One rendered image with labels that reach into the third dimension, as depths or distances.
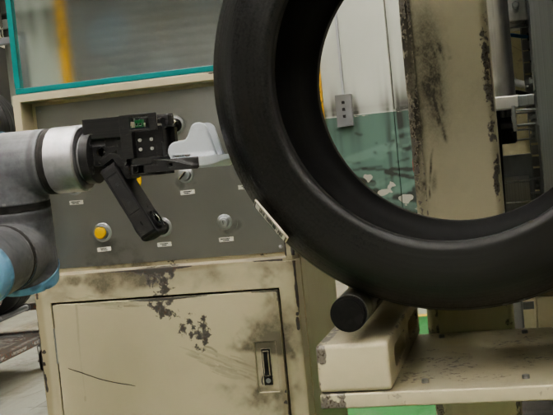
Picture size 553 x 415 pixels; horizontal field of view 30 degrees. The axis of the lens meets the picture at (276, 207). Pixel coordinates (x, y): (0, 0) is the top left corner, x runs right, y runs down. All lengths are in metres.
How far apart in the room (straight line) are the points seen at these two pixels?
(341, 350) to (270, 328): 0.75
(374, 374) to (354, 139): 9.31
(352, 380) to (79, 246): 1.02
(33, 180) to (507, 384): 0.66
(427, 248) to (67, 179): 0.49
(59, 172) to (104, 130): 0.08
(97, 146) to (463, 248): 0.51
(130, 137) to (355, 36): 9.25
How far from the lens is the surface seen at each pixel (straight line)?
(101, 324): 2.11
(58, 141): 1.40
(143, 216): 1.37
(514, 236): 1.19
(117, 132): 1.38
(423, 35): 1.59
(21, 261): 1.35
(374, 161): 10.51
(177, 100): 2.07
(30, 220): 1.43
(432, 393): 1.25
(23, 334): 6.16
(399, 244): 1.19
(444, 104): 1.58
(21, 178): 1.42
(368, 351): 1.25
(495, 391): 1.25
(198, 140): 1.34
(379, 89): 10.50
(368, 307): 1.26
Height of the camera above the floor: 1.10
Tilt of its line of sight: 3 degrees down
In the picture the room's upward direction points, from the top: 6 degrees counter-clockwise
